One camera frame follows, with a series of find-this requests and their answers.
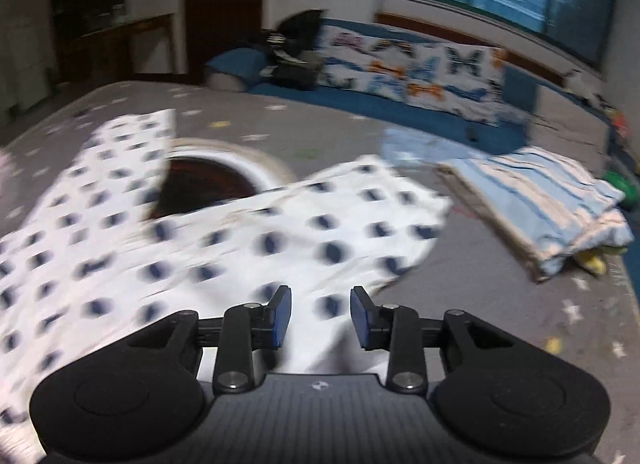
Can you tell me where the blue bedsheet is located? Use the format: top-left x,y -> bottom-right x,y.
247,18 -> 616,155

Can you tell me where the blue pillow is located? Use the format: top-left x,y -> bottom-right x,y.
202,48 -> 275,92

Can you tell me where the yellow object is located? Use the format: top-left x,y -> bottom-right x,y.
574,243 -> 629,277

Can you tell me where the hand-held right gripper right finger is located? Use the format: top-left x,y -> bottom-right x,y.
350,286 -> 516,393

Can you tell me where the green object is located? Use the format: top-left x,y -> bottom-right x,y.
601,169 -> 633,205

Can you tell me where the light blue cloth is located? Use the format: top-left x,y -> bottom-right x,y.
379,126 -> 472,169

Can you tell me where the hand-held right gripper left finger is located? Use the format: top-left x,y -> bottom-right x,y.
127,285 -> 293,393

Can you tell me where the dark wooden door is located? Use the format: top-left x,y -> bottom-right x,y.
184,0 -> 272,78

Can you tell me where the white polka dot garment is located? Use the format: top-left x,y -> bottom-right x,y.
0,108 -> 453,464

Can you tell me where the black bag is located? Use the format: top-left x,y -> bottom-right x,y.
259,8 -> 327,92

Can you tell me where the dark wooden shelf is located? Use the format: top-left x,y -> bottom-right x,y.
49,0 -> 177,85

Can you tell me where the butterfly print quilt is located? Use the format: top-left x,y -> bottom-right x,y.
314,24 -> 507,125

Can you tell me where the blue striped folded blanket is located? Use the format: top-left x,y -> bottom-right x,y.
436,146 -> 632,285

